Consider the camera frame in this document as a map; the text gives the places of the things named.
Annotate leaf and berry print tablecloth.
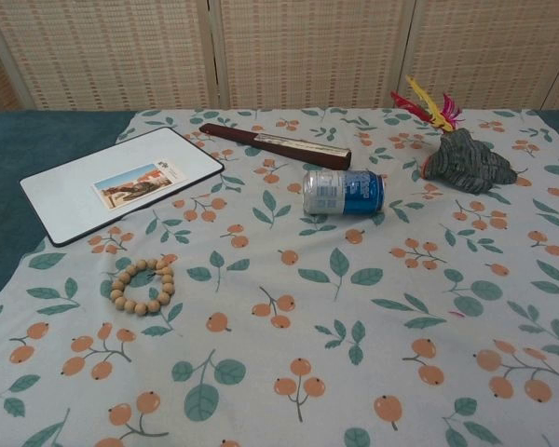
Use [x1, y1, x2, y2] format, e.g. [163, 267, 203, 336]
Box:
[0, 107, 559, 447]

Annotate wooden bead bracelet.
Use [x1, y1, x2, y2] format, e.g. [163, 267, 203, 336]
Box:
[110, 253, 177, 316]

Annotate blue and silver soda can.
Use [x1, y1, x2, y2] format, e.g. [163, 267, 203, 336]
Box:
[302, 169, 386, 218]

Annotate red and yellow feather shuttlecock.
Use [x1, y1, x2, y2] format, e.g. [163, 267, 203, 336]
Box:
[389, 74, 465, 136]

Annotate desert photo postcard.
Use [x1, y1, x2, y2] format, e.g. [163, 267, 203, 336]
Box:
[91, 157, 187, 210]

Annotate woven bamboo folding screen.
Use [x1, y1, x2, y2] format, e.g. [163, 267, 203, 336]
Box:
[0, 0, 559, 113]

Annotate white board with black edge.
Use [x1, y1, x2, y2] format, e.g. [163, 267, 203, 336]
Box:
[19, 126, 225, 247]

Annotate dark red folded fan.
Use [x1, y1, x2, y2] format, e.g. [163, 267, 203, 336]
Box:
[198, 122, 353, 171]

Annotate grey striped knit glove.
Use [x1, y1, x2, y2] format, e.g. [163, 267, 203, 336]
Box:
[422, 129, 518, 193]

